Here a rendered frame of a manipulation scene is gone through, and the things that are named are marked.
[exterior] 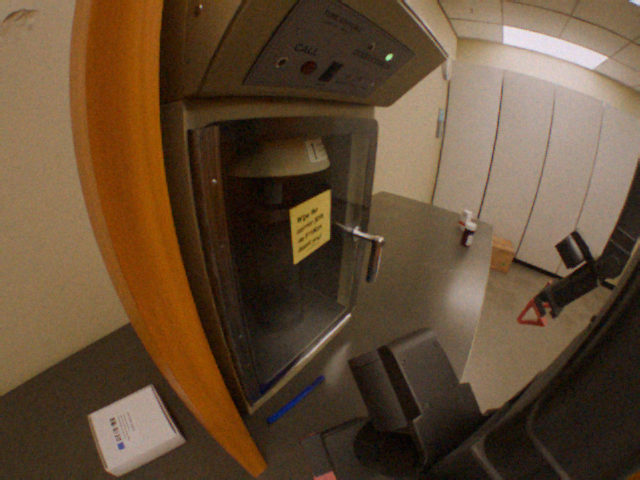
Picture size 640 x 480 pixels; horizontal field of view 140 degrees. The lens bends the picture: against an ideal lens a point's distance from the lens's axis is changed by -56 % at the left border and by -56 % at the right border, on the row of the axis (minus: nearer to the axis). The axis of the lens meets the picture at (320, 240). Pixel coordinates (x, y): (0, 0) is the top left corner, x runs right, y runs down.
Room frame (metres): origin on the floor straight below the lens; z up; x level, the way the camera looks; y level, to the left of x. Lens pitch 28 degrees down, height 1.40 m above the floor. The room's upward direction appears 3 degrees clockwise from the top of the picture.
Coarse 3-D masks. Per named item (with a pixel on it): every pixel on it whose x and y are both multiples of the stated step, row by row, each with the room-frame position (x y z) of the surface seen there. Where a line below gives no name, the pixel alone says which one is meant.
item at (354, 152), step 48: (240, 144) 0.22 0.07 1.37; (288, 144) 0.26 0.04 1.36; (336, 144) 0.33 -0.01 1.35; (240, 192) 0.21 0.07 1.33; (288, 192) 0.26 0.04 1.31; (336, 192) 0.34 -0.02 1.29; (240, 240) 0.21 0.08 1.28; (288, 240) 0.26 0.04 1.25; (336, 240) 0.35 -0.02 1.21; (240, 288) 0.20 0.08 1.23; (288, 288) 0.26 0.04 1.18; (336, 288) 0.36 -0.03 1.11; (288, 336) 0.26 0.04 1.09
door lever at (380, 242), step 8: (360, 232) 0.39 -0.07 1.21; (368, 240) 0.37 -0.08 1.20; (376, 240) 0.36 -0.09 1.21; (384, 240) 0.36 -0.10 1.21; (376, 248) 0.36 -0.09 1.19; (376, 256) 0.36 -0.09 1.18; (376, 264) 0.36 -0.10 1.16; (368, 272) 0.37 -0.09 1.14; (376, 272) 0.36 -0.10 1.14; (368, 280) 0.36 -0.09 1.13
